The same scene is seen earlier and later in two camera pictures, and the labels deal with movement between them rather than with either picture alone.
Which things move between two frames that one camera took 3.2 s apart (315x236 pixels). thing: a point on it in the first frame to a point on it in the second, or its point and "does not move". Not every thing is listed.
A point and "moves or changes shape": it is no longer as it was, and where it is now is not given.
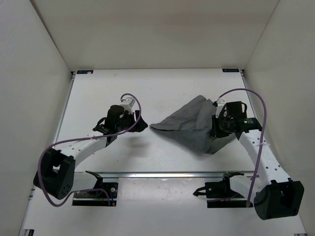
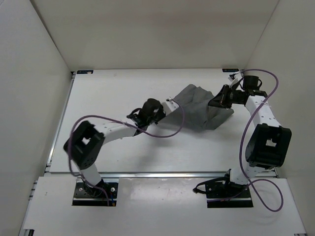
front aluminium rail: (162, 175) does not move
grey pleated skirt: (193, 122) moves or changes shape
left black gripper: (141, 125) to (163, 113)
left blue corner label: (85, 72) does not move
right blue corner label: (230, 70) does not move
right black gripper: (215, 131) to (220, 100)
